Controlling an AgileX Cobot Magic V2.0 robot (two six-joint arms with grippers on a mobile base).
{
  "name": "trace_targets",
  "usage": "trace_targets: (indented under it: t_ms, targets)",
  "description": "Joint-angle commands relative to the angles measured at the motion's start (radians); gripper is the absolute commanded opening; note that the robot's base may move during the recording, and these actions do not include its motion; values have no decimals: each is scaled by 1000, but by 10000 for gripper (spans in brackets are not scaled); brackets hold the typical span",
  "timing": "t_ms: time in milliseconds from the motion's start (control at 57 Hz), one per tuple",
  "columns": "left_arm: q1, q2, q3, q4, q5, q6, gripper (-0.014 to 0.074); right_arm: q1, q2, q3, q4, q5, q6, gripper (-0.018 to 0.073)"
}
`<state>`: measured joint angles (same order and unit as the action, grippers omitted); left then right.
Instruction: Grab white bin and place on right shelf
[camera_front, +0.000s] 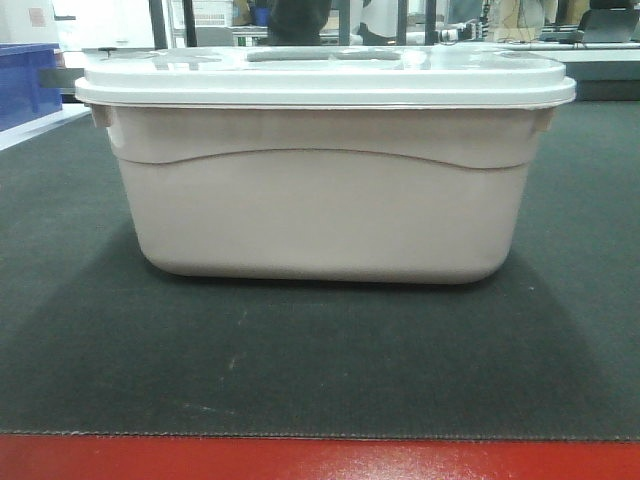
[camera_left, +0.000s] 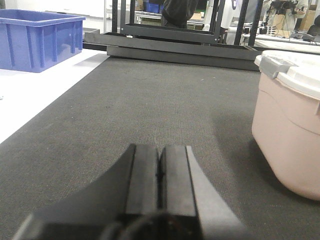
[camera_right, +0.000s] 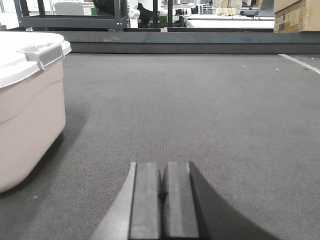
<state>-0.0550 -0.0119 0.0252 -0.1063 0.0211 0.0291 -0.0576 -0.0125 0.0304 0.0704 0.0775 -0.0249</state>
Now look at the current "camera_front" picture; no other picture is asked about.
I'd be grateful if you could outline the white plastic storage bin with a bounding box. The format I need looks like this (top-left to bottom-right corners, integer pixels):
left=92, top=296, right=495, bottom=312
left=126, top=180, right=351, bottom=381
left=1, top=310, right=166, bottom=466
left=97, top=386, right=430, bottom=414
left=92, top=105, right=553, bottom=284

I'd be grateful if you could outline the white bin lid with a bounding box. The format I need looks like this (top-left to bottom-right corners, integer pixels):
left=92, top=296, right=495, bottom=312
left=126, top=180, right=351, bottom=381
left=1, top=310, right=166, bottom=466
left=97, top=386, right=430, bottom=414
left=75, top=43, right=576, bottom=110

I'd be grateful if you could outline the person in dark clothes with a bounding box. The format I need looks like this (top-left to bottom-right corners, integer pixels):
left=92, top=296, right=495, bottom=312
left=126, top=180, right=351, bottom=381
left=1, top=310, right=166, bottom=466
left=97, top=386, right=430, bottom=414
left=267, top=0, right=332, bottom=46

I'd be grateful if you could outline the dark grey table mat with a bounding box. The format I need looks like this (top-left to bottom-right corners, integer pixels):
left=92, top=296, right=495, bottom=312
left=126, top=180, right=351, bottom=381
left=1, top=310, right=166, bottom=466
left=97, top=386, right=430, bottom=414
left=1, top=102, right=639, bottom=441

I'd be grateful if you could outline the blue plastic crate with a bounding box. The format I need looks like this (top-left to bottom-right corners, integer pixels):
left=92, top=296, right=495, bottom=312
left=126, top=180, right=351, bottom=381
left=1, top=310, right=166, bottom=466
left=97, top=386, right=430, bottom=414
left=1, top=43, right=62, bottom=131

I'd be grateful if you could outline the black laptop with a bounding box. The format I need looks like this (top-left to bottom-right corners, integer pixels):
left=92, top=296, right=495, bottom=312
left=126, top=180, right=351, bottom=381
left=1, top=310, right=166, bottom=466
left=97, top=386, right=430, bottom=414
left=539, top=8, right=640, bottom=45

